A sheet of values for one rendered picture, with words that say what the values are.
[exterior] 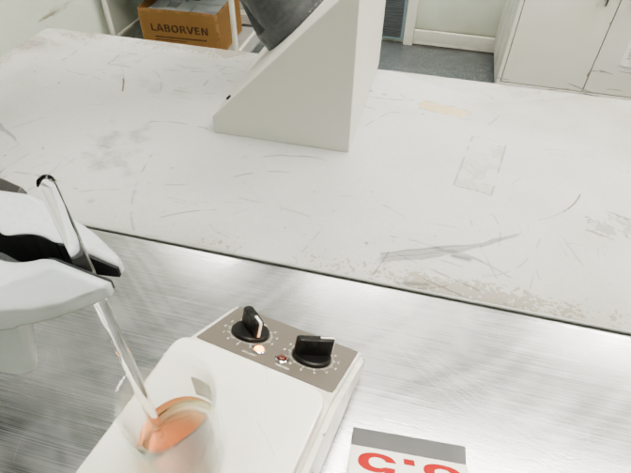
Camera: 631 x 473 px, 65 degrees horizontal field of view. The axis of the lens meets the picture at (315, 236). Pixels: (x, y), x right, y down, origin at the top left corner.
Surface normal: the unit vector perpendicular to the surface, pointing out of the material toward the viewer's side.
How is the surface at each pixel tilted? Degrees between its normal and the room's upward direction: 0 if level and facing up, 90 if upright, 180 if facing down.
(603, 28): 90
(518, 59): 90
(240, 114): 90
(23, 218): 1
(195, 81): 0
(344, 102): 90
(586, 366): 0
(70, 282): 43
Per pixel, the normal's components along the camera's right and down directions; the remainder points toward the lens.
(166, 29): -0.20, 0.70
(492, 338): 0.01, -0.71
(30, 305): 0.39, -0.08
